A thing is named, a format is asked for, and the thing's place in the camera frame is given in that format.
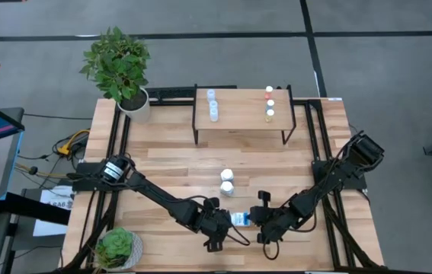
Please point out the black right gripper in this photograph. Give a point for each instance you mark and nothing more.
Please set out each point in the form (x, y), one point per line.
(272, 218)

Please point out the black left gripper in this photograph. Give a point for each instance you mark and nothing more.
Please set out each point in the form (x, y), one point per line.
(213, 224)

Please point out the white melatonin bottle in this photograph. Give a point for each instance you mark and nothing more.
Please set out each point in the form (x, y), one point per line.
(240, 219)
(227, 175)
(226, 188)

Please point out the small yellow bottle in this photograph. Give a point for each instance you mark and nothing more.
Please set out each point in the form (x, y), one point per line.
(269, 116)

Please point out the small translucent bottle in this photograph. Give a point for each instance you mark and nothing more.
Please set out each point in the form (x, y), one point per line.
(213, 105)
(210, 94)
(214, 115)

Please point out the small orange bottle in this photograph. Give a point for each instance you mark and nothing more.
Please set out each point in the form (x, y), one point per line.
(268, 93)

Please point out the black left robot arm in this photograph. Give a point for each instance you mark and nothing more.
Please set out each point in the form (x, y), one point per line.
(154, 190)

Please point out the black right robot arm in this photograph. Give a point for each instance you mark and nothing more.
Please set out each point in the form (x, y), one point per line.
(337, 171)

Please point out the succulent in white patterned pot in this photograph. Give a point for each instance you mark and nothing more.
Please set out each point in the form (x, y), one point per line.
(118, 245)

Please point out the white paper sheet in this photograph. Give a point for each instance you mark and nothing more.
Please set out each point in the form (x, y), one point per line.
(48, 228)

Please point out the leafy plant in white pot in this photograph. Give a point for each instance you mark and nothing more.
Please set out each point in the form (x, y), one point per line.
(116, 64)

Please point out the black desk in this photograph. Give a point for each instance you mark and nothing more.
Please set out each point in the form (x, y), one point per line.
(29, 207)

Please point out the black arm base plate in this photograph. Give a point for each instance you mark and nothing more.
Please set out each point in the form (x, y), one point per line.
(352, 182)
(86, 182)

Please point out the black aluminium rig frame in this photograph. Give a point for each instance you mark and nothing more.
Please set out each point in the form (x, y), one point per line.
(311, 129)

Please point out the wooden shelf with black frame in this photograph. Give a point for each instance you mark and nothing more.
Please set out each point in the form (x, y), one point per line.
(238, 114)

